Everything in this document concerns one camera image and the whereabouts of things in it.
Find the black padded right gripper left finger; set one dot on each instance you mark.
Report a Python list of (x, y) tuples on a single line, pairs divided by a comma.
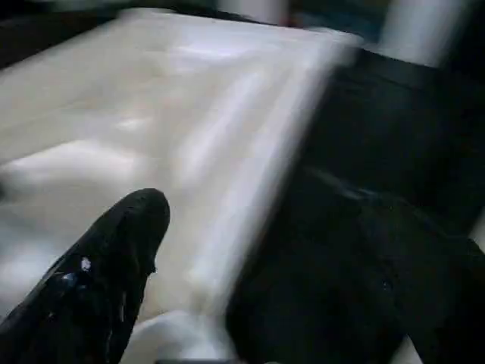
[(94, 288)]

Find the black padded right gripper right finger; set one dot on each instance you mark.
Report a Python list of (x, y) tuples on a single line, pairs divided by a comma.
[(424, 295)]

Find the white plastic table top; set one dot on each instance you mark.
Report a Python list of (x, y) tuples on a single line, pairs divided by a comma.
[(151, 113)]

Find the black glossy mat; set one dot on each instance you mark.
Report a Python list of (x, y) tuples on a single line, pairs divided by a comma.
[(379, 132)]

